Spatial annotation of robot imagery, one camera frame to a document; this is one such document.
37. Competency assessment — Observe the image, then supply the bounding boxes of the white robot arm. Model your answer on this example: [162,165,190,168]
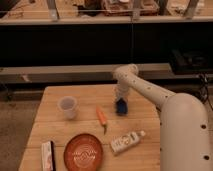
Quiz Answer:
[113,64,213,171]

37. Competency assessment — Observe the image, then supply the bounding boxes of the white lotion bottle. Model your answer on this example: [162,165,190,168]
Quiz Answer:
[110,130,146,155]

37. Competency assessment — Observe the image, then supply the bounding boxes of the black cables at right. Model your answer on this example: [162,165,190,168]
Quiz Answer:
[198,73,212,101]

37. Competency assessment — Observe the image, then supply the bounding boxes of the translucent plastic cup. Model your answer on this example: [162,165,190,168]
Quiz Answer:
[58,96,77,119]

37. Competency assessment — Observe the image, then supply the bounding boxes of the orange ridged plate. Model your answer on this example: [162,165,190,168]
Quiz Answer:
[63,133,103,171]

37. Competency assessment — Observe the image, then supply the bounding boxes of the orange toy carrot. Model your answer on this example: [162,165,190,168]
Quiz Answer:
[96,106,107,134]

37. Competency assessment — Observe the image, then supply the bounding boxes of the cluttered upper shelf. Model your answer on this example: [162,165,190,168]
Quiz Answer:
[0,0,213,25]

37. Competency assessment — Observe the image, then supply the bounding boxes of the black box on shelf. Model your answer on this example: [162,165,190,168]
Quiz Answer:
[169,50,213,75]

